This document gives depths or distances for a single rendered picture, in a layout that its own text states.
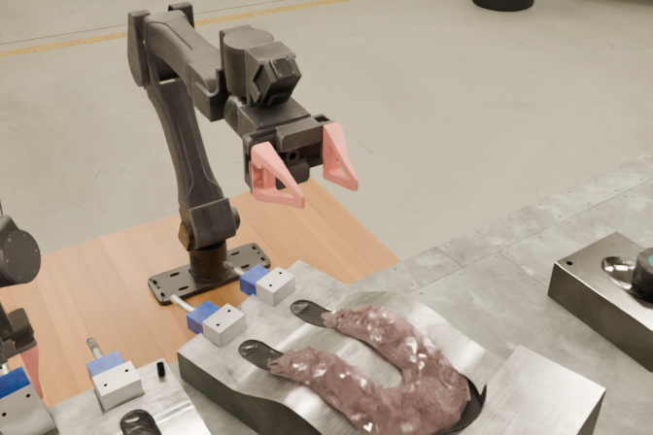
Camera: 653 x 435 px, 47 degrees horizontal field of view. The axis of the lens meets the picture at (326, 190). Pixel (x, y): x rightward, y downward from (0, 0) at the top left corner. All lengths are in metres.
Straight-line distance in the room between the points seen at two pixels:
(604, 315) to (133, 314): 0.72
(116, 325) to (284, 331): 0.28
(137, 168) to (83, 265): 1.81
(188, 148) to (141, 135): 2.22
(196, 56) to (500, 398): 0.57
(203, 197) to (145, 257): 0.22
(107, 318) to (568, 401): 0.69
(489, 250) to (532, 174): 1.79
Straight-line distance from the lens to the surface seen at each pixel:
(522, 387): 0.98
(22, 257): 0.84
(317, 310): 1.13
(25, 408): 0.95
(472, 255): 1.33
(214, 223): 1.17
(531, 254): 1.36
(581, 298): 1.23
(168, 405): 0.98
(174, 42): 1.04
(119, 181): 3.08
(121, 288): 1.29
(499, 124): 3.46
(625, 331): 1.20
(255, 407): 1.01
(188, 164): 1.16
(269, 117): 0.83
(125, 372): 0.99
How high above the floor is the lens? 1.62
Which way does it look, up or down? 34 degrees down
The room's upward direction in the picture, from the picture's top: straight up
